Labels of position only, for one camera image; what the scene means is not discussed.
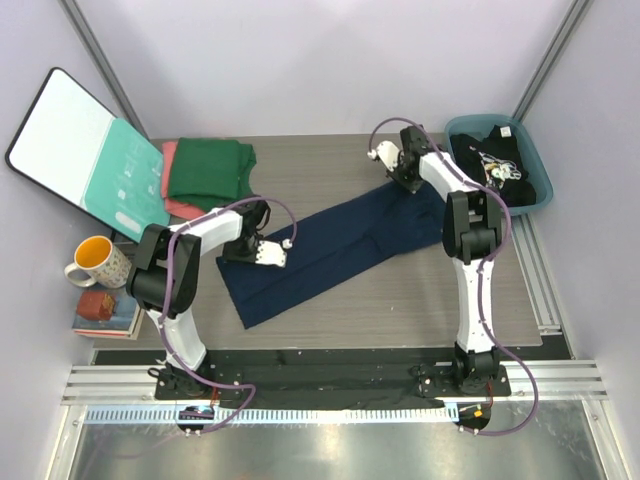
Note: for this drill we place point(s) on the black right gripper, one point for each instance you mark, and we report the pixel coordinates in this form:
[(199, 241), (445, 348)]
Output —
[(412, 187)]

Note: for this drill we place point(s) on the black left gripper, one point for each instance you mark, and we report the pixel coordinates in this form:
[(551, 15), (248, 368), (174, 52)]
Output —
[(228, 254)]

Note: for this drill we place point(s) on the navy blue t shirt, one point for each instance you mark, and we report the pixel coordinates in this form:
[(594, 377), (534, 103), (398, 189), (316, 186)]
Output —
[(335, 245)]

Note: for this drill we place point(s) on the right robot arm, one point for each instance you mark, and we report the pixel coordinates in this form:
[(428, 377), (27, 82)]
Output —
[(471, 236)]

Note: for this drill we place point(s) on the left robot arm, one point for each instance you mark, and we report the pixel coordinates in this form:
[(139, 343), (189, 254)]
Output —
[(163, 280)]

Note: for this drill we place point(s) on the stack of books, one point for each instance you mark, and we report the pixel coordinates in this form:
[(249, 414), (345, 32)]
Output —
[(124, 323)]

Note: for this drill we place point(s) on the folded pink t shirt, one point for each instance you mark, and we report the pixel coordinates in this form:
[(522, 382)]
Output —
[(174, 207)]

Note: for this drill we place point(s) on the folded green t shirt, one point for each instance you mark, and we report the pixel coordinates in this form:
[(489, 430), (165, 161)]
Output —
[(210, 173)]

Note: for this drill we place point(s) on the teal plastic bin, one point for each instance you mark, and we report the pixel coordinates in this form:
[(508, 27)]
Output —
[(480, 125)]

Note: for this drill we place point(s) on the black printed t shirt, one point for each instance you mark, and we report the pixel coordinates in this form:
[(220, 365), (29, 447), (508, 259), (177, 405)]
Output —
[(495, 162)]

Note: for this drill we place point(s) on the yellow inside floral mug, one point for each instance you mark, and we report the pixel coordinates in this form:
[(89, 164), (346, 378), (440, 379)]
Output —
[(98, 261)]

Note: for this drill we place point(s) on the red small box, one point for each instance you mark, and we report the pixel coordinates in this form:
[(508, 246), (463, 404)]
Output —
[(96, 306)]

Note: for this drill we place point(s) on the white and teal board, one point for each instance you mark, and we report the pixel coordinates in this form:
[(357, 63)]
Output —
[(72, 145)]

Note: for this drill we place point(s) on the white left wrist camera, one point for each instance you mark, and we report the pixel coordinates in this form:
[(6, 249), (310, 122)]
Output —
[(270, 253)]

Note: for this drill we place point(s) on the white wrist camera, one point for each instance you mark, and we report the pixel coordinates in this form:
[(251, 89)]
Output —
[(387, 153), (270, 253)]

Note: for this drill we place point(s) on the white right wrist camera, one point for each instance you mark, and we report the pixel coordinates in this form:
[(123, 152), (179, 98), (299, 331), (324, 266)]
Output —
[(387, 153)]

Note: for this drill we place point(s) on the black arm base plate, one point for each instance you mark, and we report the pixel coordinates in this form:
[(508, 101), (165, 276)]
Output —
[(350, 369)]

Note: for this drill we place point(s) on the right aluminium frame post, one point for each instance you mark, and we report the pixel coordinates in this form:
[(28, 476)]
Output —
[(569, 25)]

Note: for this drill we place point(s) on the aluminium frame post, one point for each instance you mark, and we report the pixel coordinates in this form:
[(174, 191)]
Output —
[(569, 25), (86, 35)]

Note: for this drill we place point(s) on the left aluminium frame post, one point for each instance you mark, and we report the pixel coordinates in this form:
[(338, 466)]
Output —
[(86, 35)]

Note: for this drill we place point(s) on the aluminium front rail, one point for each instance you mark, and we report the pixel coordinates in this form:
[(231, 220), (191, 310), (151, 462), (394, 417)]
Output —
[(126, 394)]

